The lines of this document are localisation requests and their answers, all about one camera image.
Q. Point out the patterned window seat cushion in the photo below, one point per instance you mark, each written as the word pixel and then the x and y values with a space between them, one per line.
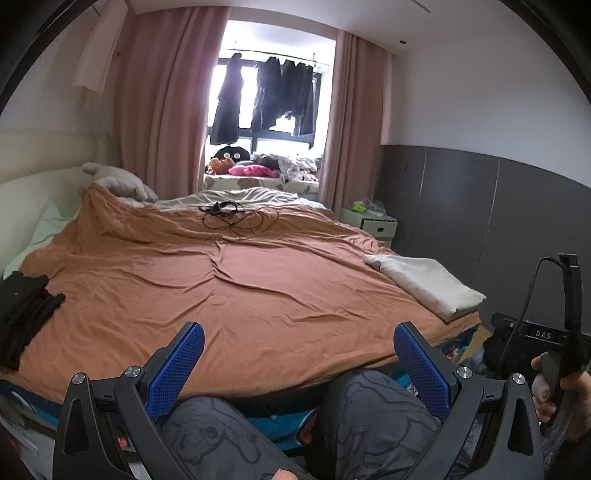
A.
pixel 258 182

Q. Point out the white nightstand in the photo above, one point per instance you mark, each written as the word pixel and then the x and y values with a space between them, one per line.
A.
pixel 374 224

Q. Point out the pink plush toy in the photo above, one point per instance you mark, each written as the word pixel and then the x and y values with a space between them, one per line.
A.
pixel 254 170

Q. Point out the pink curtain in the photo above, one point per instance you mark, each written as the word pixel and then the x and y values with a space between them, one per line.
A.
pixel 351 138
pixel 161 115

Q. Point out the beige hanging cloth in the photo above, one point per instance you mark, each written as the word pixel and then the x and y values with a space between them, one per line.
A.
pixel 94 55

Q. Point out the white jacket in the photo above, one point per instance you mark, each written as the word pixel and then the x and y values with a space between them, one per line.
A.
pixel 429 281

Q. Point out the dark hanging coat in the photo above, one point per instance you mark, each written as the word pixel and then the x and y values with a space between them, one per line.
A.
pixel 226 106

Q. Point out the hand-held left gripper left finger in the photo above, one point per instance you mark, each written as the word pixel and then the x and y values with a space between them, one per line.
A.
pixel 178 364

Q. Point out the orange plush toy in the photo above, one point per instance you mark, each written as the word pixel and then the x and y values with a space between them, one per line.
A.
pixel 219 165

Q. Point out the brown blanket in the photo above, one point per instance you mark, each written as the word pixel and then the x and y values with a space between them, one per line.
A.
pixel 207 277

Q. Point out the light green pillow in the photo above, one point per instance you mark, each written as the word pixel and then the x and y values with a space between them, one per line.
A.
pixel 51 221

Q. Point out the person's left leg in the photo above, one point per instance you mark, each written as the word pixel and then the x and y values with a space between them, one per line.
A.
pixel 221 438

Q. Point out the clothes rail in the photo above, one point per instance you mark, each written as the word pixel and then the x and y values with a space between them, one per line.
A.
pixel 277 54

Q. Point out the black plush toy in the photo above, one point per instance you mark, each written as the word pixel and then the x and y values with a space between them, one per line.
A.
pixel 232 153

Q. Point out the cream padded headboard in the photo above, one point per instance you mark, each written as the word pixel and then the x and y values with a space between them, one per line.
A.
pixel 27 207

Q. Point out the person's leg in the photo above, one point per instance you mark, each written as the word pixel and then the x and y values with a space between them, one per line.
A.
pixel 378 415
pixel 221 438

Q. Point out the grey plush toy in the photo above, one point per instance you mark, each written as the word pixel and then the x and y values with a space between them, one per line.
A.
pixel 120 180

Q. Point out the black folded clothes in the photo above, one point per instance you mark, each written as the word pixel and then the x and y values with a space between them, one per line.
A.
pixel 25 314

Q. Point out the window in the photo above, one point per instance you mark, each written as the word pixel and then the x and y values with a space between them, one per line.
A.
pixel 249 41

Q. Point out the dark hanging clothes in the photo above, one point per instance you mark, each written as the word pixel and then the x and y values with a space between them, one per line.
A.
pixel 286 92

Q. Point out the person's right leg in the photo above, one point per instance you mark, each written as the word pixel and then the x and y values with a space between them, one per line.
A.
pixel 378 415

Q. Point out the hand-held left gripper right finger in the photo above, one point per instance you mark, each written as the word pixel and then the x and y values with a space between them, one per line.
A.
pixel 422 369

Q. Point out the person's right hand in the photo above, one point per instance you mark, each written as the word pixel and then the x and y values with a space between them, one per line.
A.
pixel 577 401

